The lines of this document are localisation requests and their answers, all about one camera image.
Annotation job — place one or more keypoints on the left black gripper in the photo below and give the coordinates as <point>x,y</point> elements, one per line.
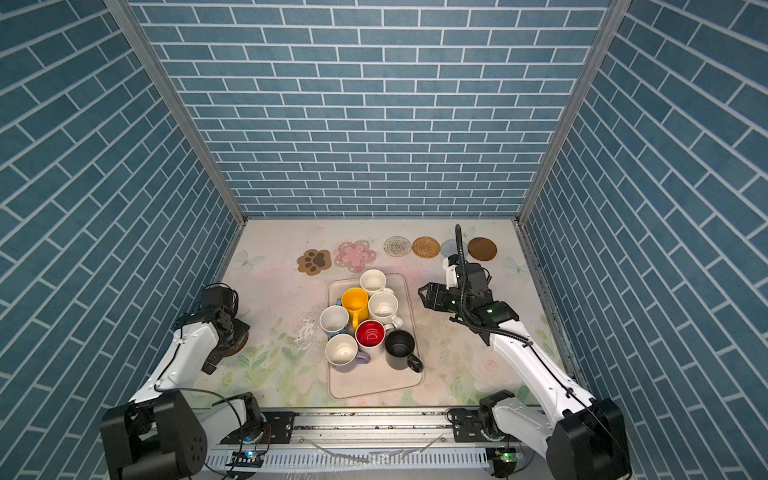
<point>239,327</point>

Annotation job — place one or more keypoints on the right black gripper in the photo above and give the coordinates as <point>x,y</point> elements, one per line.
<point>435,297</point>

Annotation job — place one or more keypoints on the light blue round coaster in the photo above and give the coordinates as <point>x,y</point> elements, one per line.
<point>449,248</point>

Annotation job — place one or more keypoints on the woven rattan round coaster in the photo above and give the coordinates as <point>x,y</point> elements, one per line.
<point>426,247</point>

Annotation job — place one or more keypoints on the cork paw print coaster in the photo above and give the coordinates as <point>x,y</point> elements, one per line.
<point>313,262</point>

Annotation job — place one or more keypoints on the pink flower coaster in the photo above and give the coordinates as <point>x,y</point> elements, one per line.
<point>355,256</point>

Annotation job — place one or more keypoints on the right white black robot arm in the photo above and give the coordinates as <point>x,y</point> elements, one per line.
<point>580,436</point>

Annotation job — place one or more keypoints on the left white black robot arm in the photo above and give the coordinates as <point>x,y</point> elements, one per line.
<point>157,434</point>

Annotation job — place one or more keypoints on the brown round coaster left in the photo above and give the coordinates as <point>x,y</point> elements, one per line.
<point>238,346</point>

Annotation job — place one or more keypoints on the brown round coaster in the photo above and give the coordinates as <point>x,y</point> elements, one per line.
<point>238,346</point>
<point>482,249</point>

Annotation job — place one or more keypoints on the brown round coaster right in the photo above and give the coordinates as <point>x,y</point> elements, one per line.
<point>482,249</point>

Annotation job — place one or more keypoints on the black mug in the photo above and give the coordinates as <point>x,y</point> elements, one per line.
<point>400,351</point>

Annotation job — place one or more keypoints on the white speckled mug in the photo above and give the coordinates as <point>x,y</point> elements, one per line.
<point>383,307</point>

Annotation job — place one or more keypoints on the white mug at tray back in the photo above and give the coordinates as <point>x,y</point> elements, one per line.
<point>373,281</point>

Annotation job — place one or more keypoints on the light blue mug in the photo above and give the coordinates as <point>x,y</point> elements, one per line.
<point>334,320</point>

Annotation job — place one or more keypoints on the red mug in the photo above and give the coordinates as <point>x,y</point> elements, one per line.
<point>370,336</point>

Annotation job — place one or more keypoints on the yellow mug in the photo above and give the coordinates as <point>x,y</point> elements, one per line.
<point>355,302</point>

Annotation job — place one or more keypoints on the beige plastic tray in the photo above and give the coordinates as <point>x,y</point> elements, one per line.
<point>376,376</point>

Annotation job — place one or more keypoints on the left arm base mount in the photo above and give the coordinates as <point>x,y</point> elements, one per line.
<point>277,428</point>

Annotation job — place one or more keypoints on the white mug purple handle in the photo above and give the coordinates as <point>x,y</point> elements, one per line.
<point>343,351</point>

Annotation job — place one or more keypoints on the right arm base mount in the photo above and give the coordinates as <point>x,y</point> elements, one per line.
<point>476,426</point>

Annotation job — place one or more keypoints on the aluminium front rail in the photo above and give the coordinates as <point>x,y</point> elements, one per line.
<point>372,427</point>

